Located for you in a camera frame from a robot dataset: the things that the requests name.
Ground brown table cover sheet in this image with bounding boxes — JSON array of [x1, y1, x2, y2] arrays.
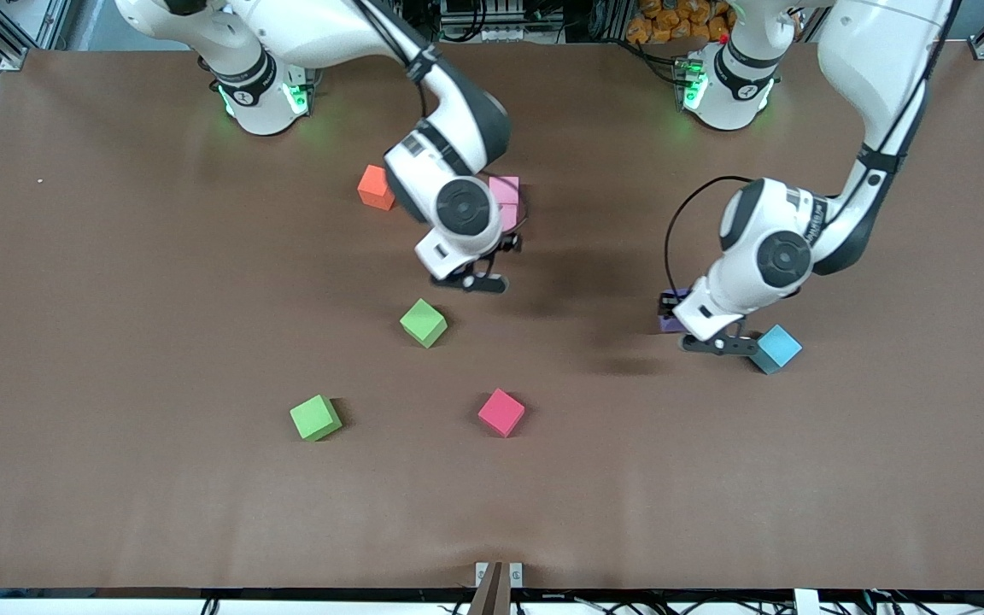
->
[[0, 41, 984, 592]]

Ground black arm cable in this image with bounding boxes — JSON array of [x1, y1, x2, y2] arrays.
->
[[663, 0, 963, 296], [355, 0, 531, 257]]

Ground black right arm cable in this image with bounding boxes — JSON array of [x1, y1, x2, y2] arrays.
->
[[355, 0, 531, 257]]

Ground green foam cube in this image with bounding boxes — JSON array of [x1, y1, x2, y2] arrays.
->
[[290, 394, 343, 442], [399, 298, 449, 349]]

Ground purple foam cube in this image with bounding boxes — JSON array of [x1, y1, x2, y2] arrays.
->
[[658, 289, 689, 335]]

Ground metal equipment rack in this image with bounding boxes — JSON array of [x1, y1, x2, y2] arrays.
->
[[436, 0, 536, 42]]

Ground cyan foam cube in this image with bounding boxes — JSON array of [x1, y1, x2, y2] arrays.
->
[[748, 324, 803, 375]]

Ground tangled black cables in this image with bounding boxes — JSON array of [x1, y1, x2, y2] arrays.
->
[[864, 574, 984, 615]]

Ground bag of oranges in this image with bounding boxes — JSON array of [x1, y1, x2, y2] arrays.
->
[[626, 0, 732, 45]]

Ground orange foam cube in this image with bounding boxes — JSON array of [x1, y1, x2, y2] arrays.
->
[[357, 165, 397, 212]]

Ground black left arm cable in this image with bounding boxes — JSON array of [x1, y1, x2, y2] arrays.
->
[[663, 0, 963, 296]]

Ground brown upright post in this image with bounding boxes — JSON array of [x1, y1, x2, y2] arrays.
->
[[468, 562, 512, 615]]

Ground metal mounting bracket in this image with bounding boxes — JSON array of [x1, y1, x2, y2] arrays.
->
[[475, 561, 524, 590]]

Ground red pink foam cube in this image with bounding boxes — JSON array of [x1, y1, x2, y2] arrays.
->
[[477, 388, 527, 438]]

